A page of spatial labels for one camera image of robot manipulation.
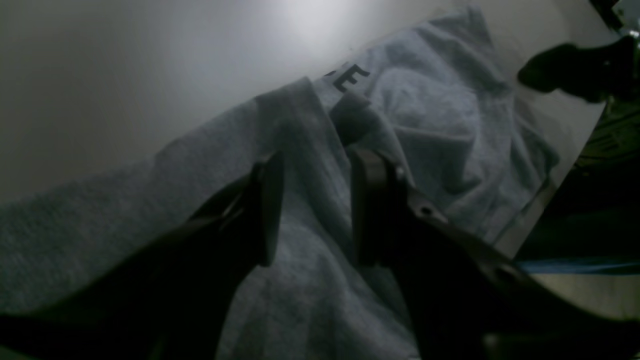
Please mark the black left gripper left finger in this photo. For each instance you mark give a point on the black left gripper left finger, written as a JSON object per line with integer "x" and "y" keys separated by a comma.
{"x": 168, "y": 301}

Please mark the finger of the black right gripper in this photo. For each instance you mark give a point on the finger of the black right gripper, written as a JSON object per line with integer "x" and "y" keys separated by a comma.
{"x": 592, "y": 74}

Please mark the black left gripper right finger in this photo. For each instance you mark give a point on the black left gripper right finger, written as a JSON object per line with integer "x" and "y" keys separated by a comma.
{"x": 465, "y": 299}

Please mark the grey T-shirt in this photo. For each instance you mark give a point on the grey T-shirt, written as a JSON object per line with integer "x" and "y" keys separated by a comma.
{"x": 432, "y": 95}

